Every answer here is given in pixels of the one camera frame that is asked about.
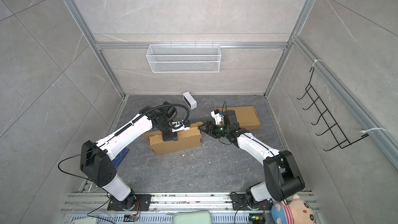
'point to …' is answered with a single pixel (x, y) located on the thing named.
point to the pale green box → (195, 217)
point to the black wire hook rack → (332, 126)
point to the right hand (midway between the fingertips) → (201, 128)
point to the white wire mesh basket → (169, 58)
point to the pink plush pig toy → (296, 211)
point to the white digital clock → (189, 100)
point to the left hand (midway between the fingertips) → (175, 131)
